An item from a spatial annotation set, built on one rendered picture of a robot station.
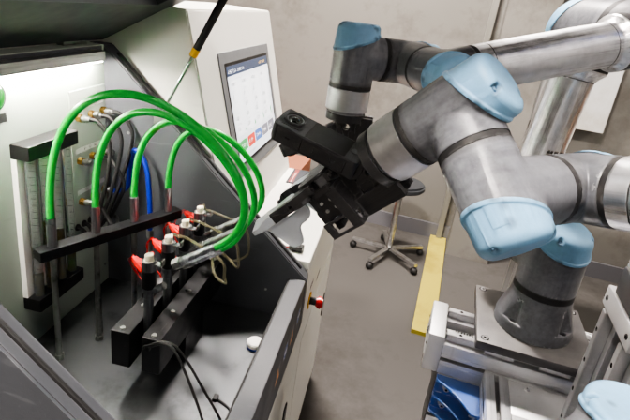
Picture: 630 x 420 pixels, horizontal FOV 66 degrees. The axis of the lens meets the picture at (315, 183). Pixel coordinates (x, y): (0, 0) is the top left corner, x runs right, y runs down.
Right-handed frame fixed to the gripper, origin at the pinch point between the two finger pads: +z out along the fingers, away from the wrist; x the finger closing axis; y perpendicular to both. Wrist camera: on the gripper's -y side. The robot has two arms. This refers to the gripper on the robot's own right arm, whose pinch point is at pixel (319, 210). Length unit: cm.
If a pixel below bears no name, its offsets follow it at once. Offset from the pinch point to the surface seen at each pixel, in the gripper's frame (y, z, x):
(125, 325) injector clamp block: -32.1, 24.8, -15.0
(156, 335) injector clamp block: -25.3, 24.6, -15.8
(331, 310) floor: -2, 123, 146
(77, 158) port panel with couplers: -57, 2, 7
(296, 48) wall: -68, -3, 288
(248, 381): -6.1, 27.8, -18.1
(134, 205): -40.5, 8.7, 3.3
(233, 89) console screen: -34, -12, 44
